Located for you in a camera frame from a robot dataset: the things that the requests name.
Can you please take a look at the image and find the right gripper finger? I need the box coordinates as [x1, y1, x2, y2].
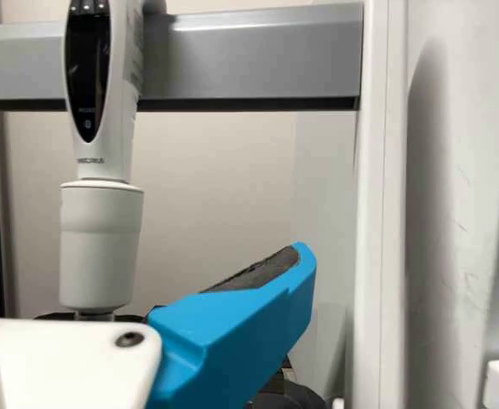
[146, 241, 318, 409]

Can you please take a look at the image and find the pipette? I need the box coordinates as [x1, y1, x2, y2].
[58, 0, 168, 321]

